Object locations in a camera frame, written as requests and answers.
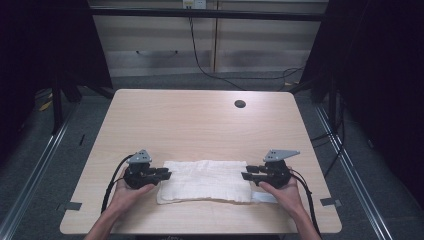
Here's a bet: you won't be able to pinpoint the metal floor rail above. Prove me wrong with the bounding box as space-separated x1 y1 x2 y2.
314 105 396 240
0 99 83 240

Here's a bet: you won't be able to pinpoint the grey tape piece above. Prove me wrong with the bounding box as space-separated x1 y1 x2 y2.
320 197 343 208
56 201 83 212

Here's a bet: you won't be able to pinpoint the person's left hand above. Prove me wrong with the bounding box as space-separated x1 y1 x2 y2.
107 168 157 216

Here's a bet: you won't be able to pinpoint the white towel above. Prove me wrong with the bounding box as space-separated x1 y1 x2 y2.
156 159 278 205

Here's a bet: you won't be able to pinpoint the black metal stand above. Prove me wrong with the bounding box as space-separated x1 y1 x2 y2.
51 84 65 135

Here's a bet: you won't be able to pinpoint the person's right hand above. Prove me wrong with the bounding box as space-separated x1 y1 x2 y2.
258 174 306 216

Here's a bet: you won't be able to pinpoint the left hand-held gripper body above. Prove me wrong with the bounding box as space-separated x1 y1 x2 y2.
123 148 161 191

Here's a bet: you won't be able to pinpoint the white wall outlet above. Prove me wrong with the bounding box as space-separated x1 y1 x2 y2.
182 0 208 10

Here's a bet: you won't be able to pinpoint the black floor cables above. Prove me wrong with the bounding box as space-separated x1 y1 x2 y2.
309 131 346 178

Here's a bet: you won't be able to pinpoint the black curtain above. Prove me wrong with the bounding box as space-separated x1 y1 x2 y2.
299 0 424 209
0 0 113 164

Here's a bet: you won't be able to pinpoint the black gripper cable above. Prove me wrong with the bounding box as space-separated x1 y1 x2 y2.
100 153 135 214
289 169 323 238

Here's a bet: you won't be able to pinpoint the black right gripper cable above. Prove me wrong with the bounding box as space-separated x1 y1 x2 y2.
289 169 323 238

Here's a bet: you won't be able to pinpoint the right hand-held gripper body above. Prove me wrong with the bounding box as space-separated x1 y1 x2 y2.
256 148 301 190

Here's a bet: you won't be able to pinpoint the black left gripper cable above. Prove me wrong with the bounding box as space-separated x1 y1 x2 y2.
100 153 135 214

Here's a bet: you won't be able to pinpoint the black wall cable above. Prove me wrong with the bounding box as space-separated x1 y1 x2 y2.
188 16 305 92

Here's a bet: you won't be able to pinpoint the black horizontal frame bar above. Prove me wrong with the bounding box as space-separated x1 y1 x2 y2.
89 7 328 22

